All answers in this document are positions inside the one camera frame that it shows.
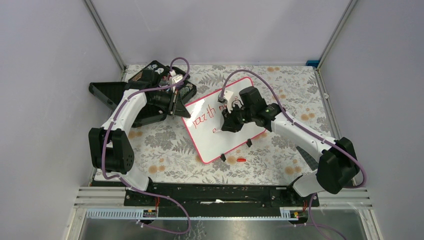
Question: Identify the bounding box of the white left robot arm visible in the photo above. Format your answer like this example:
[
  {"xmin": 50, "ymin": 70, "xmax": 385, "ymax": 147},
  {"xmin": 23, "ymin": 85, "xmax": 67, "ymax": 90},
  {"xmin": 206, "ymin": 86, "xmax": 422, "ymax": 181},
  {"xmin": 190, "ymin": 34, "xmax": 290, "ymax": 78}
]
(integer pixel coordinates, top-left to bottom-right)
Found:
[{"xmin": 88, "ymin": 66, "xmax": 197, "ymax": 206}]

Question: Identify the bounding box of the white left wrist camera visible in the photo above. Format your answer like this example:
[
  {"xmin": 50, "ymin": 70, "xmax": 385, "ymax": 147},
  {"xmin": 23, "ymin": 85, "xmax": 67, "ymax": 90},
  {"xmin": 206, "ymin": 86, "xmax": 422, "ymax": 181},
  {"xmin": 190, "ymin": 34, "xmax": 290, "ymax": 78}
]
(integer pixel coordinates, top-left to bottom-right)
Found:
[{"xmin": 168, "ymin": 70, "xmax": 184, "ymax": 91}]

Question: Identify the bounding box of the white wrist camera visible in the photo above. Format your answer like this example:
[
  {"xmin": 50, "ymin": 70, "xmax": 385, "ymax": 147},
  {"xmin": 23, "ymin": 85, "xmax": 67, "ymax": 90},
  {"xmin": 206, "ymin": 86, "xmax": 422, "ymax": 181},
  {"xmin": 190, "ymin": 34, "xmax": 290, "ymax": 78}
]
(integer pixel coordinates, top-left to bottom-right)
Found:
[
  {"xmin": 217, "ymin": 90, "xmax": 236, "ymax": 113},
  {"xmin": 168, "ymin": 70, "xmax": 184, "ymax": 91}
]

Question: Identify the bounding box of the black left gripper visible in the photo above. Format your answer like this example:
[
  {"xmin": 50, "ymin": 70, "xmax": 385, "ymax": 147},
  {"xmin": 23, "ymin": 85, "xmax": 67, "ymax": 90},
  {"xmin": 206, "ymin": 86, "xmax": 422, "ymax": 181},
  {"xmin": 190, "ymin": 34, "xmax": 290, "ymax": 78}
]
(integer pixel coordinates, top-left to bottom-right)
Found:
[{"xmin": 148, "ymin": 88, "xmax": 191, "ymax": 118}]

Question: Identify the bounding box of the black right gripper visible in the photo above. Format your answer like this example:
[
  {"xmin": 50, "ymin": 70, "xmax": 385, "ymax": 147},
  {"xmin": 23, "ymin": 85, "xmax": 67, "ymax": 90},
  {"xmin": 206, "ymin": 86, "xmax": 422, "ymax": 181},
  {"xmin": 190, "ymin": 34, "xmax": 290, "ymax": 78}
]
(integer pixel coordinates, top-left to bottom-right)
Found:
[{"xmin": 221, "ymin": 102, "xmax": 255, "ymax": 133}]

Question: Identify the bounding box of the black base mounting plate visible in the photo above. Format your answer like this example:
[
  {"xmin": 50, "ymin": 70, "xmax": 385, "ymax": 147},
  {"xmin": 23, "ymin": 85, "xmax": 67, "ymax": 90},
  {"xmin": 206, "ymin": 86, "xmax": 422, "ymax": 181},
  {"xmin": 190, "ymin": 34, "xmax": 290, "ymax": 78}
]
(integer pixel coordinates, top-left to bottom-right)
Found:
[{"xmin": 124, "ymin": 181, "xmax": 320, "ymax": 218}]

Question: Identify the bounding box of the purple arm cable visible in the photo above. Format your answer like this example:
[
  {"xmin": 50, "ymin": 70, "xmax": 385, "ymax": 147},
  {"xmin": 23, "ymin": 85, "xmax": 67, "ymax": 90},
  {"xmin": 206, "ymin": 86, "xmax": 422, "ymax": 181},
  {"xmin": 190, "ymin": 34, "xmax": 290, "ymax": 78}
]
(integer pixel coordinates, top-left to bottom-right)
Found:
[
  {"xmin": 100, "ymin": 56, "xmax": 193, "ymax": 234},
  {"xmin": 216, "ymin": 69, "xmax": 368, "ymax": 240}
]

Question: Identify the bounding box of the blue block in corner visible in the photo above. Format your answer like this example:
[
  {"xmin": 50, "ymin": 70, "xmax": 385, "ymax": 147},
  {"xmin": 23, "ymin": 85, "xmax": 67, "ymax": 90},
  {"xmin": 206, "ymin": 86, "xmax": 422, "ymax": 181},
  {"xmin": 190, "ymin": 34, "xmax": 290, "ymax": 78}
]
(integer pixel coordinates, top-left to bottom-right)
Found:
[{"xmin": 305, "ymin": 60, "xmax": 320, "ymax": 68}]

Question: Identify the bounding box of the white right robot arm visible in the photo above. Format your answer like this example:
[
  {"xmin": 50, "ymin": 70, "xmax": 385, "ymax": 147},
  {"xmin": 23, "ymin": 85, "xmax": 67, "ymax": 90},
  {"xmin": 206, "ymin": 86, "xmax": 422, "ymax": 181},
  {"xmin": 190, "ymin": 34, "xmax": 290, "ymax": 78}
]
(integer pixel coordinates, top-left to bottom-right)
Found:
[{"xmin": 218, "ymin": 86, "xmax": 361, "ymax": 206}]

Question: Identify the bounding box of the dark grey lego baseplate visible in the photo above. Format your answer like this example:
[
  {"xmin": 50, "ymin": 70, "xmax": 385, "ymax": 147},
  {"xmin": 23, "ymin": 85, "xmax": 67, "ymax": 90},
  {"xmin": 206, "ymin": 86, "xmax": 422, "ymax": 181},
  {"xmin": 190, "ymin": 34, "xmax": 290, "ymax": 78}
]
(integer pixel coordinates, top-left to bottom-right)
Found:
[{"xmin": 296, "ymin": 146, "xmax": 319, "ymax": 171}]

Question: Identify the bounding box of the pink framed whiteboard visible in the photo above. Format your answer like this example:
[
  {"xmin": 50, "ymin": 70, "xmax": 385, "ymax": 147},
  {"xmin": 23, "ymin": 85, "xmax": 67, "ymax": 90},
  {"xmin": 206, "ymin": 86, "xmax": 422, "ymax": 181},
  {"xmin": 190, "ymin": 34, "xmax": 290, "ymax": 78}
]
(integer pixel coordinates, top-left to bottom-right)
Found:
[{"xmin": 182, "ymin": 89, "xmax": 266, "ymax": 164}]

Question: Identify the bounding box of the black open parts case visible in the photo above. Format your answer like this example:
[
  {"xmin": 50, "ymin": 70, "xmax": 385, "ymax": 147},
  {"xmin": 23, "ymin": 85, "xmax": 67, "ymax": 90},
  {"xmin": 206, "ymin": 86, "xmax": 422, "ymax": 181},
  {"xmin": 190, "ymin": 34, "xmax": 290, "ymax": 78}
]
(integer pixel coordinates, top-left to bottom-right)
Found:
[{"xmin": 88, "ymin": 60, "xmax": 197, "ymax": 128}]

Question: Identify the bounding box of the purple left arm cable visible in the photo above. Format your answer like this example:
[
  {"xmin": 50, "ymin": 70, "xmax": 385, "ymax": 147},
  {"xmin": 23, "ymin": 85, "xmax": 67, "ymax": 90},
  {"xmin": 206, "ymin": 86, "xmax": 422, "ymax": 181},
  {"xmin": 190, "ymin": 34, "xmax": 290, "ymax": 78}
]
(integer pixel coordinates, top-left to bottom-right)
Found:
[{"xmin": 100, "ymin": 56, "xmax": 193, "ymax": 234}]

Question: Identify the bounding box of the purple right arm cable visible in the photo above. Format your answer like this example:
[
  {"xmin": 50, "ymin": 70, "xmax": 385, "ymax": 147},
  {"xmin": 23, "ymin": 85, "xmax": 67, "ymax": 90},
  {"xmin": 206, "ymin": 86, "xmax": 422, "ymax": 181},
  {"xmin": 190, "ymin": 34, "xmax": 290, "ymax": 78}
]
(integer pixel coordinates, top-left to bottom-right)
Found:
[{"xmin": 216, "ymin": 69, "xmax": 368, "ymax": 240}]

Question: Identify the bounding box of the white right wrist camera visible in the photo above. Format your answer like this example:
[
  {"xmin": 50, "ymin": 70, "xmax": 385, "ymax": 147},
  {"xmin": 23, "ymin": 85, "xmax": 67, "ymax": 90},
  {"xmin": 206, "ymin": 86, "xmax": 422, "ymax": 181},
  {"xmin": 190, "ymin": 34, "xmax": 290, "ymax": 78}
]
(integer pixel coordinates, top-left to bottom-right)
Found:
[{"xmin": 217, "ymin": 90, "xmax": 236, "ymax": 113}]

